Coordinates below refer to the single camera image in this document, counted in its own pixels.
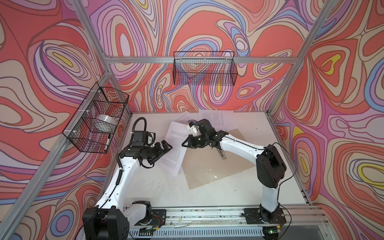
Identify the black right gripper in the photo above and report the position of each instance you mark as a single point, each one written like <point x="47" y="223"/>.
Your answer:
<point x="192" y="143"/>

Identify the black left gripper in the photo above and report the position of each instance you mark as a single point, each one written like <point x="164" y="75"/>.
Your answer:
<point x="160" y="152"/>

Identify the printed paper sheet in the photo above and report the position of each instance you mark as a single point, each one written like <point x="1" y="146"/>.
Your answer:
<point x="172" y="161"/>
<point x="220" y="120"/>

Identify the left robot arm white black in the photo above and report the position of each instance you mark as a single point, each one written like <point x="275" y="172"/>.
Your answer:
<point x="108" y="219"/>

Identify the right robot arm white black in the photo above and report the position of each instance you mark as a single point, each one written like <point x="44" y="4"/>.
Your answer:
<point x="270" y="166"/>

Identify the printed paper sheet back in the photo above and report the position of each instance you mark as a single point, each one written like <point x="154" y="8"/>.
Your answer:
<point x="220" y="120"/>

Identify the silver tape roll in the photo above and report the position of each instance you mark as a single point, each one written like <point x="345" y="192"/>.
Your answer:
<point x="105" y="123"/>

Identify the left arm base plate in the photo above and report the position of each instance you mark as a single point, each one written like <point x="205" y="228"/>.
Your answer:
<point x="157" y="219"/>

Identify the black wire basket left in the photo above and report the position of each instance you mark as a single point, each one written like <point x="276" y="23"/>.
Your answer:
<point x="81" y="132"/>

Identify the black wire basket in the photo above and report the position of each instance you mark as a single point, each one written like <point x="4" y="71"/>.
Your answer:
<point x="81" y="132"/>
<point x="204" y="68"/>

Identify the black wire basket back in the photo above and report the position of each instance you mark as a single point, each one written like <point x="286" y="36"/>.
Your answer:
<point x="204" y="68"/>

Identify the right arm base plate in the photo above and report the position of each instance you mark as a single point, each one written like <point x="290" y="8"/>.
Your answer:
<point x="260" y="215"/>

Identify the aluminium front rail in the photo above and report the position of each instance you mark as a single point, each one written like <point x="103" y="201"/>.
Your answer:
<point x="303" y="223"/>

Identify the aluminium frame post right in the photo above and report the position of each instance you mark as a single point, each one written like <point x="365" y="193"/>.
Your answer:
<point x="289" y="77"/>

